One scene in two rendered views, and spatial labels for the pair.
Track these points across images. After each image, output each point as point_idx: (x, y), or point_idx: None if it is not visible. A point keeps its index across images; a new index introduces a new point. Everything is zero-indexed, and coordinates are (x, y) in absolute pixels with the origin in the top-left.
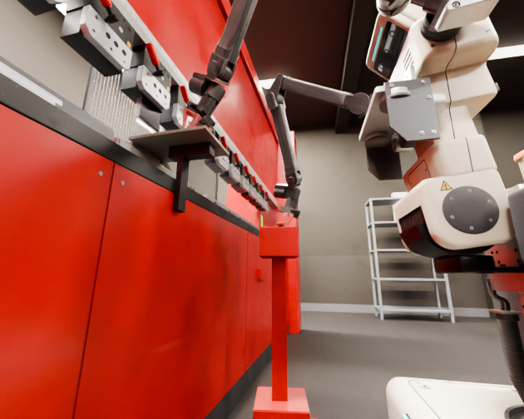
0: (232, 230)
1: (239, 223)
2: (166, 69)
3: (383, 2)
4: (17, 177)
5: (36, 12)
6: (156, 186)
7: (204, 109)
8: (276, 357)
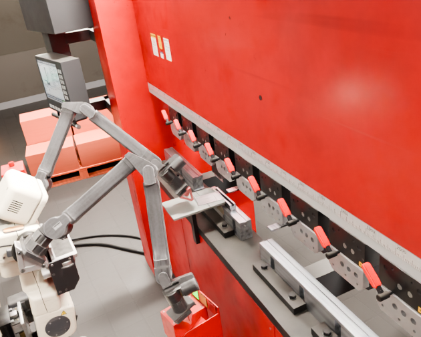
0: (243, 294)
1: (254, 299)
2: (205, 132)
3: (48, 189)
4: None
5: None
6: (190, 224)
7: (170, 186)
8: None
